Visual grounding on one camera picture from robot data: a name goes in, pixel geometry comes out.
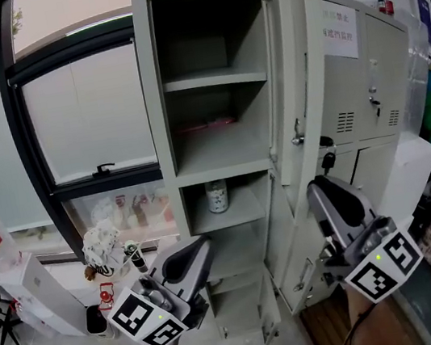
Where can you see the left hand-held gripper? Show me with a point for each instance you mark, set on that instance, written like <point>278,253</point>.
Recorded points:
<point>133,316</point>

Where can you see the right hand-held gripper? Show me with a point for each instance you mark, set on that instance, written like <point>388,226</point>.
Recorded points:
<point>382,266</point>

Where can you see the person's right forearm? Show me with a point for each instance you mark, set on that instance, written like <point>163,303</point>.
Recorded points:
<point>365,331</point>

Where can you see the black thermos bottle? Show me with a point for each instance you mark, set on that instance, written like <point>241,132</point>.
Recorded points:
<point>138,260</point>

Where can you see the glass jar white contents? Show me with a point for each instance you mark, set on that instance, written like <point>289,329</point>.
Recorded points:
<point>217,198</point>

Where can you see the white refrigerator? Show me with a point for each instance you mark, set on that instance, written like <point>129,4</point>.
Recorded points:
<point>411,167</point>

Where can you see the clear water jug red cap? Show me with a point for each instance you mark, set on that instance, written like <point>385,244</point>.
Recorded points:
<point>105,296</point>
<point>35,320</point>

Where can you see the brown plush toy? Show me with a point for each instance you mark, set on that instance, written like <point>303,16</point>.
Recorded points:
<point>89,273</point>

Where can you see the small white trash bin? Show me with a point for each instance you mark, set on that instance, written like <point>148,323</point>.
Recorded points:
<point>97,322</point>

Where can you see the brown wooden slat platform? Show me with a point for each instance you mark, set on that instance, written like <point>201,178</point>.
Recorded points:
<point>324,333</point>

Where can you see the flat pink item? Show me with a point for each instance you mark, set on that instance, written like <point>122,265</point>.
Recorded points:
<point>207,125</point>

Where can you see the white water dispenser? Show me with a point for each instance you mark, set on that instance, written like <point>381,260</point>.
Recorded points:
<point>43,290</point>

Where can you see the silver foil sheet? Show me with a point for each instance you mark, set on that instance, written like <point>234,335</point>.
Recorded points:
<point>423,71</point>

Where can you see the white paper sign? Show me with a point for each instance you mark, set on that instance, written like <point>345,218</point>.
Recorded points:
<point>339,34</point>

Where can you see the black window frame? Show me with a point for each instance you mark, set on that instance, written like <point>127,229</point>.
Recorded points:
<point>29,137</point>

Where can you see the blue wall poster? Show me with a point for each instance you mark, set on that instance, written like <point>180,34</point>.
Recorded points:
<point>425,18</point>

